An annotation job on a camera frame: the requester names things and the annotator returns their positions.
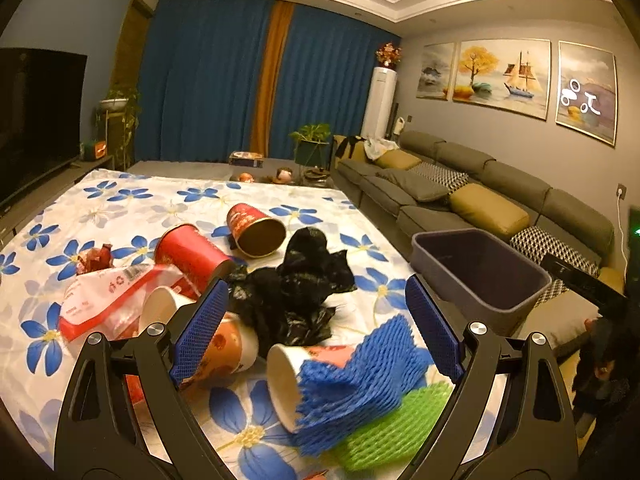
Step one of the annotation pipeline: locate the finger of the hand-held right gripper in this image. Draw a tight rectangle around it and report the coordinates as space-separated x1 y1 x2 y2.
541 254 626 318

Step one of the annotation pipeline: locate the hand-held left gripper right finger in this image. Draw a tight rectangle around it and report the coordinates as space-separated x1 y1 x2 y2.
395 275 581 480

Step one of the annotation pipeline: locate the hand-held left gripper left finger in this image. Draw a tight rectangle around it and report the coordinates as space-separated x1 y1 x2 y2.
54 277 231 480

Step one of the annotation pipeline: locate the orange print paper cup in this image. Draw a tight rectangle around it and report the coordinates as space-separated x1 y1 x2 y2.
180 310 260 391

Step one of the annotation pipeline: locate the paper cup with white inside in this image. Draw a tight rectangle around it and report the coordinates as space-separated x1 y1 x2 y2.
138 285 198 333

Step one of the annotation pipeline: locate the grey plastic bin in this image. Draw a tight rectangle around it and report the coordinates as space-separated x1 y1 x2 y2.
411 228 552 328

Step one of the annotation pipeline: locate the white red paper cup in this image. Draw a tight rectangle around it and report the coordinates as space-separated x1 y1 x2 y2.
266 344 361 433

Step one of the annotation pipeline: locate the black plastic bag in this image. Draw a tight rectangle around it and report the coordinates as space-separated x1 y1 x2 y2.
225 227 358 348

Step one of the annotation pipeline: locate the green foam net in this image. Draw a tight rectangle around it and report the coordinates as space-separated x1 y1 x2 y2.
332 380 453 471

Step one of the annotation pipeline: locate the blue foam net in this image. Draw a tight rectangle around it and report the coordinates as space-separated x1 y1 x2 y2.
295 315 431 458

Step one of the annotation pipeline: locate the red white plastic bag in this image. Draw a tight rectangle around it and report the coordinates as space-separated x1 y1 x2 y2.
59 262 186 346

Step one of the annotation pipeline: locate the red can with gold inside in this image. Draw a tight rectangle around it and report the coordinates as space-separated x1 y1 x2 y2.
226 203 287 259

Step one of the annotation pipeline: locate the red wrapper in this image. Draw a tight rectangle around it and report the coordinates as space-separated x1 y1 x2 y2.
75 242 115 276

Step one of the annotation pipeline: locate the large black white patterned cushion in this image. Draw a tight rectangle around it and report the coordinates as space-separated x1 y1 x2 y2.
510 225 601 276

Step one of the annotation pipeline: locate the grey sofa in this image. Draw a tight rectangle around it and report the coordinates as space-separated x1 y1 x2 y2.
332 130 626 361

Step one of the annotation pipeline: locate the large mustard cushion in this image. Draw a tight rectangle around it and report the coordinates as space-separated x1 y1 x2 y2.
448 182 531 241

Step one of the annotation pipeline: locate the dark clothing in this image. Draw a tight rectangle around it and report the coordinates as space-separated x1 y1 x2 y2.
572 310 640 480

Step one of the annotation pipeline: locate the white blue floral blanket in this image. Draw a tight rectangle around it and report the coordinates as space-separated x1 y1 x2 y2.
0 167 506 480

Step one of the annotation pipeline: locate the grey cushion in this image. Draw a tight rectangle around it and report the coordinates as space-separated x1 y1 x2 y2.
376 167 449 203

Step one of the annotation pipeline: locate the small black white patterned cushion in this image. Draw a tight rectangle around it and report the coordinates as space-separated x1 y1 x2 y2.
410 161 469 193

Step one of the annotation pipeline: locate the small mustard cushion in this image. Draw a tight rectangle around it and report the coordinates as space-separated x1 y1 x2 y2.
375 150 422 171

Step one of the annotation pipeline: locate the framed painting with light glare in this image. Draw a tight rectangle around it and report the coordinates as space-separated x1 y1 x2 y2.
555 40 618 147

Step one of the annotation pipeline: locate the white cloth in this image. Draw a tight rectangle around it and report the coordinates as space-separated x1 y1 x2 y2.
364 137 401 158

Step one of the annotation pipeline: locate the grey television stand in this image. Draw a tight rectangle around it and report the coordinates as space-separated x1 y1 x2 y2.
0 155 116 241

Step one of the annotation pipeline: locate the sailing ship painting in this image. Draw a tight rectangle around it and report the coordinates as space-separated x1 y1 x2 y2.
452 39 552 121

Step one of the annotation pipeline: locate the leafy plant in green pot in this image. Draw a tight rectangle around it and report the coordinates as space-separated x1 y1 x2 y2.
290 122 333 166

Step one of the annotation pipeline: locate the white standing air conditioner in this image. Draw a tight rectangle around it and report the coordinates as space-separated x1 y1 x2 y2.
361 66 398 140

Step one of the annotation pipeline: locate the trailing plant on stand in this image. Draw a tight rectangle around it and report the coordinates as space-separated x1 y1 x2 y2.
95 87 141 171

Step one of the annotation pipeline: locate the blue curtain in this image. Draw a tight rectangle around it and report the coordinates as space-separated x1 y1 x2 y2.
136 0 275 163
272 2 402 161

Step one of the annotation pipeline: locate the narrow grey landscape painting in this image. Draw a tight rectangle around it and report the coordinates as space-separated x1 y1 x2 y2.
416 41 457 101

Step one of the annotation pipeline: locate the orange curtain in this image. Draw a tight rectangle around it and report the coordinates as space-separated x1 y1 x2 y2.
248 0 295 158

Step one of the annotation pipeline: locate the black television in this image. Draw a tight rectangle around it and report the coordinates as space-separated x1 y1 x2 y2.
0 47 88 208

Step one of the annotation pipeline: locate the red gold flower decoration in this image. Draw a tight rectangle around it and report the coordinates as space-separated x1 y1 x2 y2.
376 42 403 70

